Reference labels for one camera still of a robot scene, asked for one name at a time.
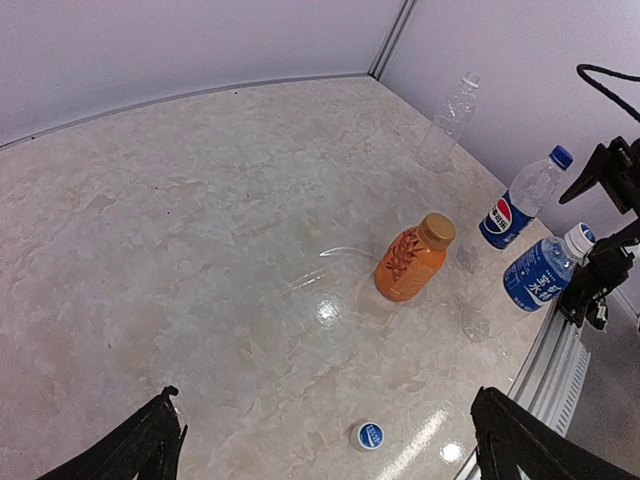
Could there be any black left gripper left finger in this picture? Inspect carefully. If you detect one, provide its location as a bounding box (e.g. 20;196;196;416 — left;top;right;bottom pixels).
42;386;188;480

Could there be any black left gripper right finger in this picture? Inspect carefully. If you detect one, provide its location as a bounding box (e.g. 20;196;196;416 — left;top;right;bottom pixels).
471;387;635;480

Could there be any white blue bottle cap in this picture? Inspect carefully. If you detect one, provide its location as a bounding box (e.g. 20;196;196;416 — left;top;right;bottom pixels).
350;421;385;452

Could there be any blue label water bottle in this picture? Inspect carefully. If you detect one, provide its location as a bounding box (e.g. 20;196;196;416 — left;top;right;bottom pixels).
503;222;596;312

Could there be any clear plastic bottle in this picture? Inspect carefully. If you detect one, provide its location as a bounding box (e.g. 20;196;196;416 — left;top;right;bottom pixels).
416;72;480;174

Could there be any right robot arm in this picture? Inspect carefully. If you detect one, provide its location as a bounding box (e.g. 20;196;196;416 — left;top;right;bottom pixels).
557;137;639;331

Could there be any orange juice bottle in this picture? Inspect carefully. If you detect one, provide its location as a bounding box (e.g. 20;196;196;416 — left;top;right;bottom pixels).
374;213;456;303

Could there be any Pepsi water bottle blue cap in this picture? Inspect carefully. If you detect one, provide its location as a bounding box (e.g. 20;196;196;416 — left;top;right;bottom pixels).
479;145;573;250

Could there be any front aluminium frame rail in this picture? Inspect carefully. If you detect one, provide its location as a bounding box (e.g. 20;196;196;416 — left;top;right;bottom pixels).
456;306;590;479

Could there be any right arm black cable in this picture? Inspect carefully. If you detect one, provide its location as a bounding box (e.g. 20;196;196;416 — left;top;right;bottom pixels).
575;63;640;124

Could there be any right aluminium corner post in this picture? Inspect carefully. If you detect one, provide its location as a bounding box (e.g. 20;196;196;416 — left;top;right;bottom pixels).
367;0;417;81

